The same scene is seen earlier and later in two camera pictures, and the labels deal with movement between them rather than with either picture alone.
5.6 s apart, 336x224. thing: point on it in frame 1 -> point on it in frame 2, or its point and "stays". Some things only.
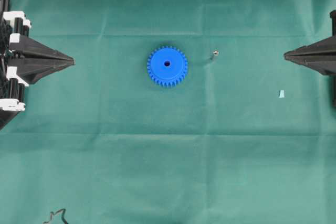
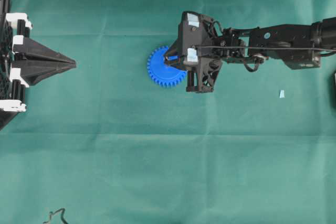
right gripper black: (326, 65) -> (200, 41)
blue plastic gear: (167, 66) stays
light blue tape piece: (282, 94) stays
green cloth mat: (247, 137) stays
